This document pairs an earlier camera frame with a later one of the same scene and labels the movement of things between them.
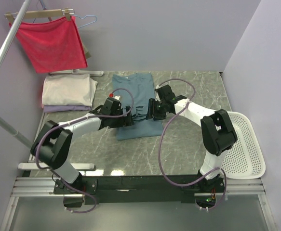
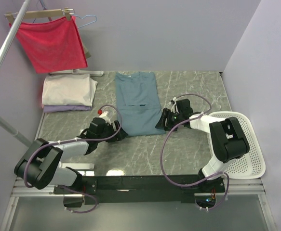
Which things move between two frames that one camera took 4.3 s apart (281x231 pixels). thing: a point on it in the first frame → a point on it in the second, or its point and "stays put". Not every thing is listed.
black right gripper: (152, 110) → (166, 114)
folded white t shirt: (75, 89) stays put
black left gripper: (123, 122) → (121, 135)
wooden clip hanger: (42, 14) stays put
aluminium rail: (45, 186) stays put
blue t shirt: (135, 90) stays put
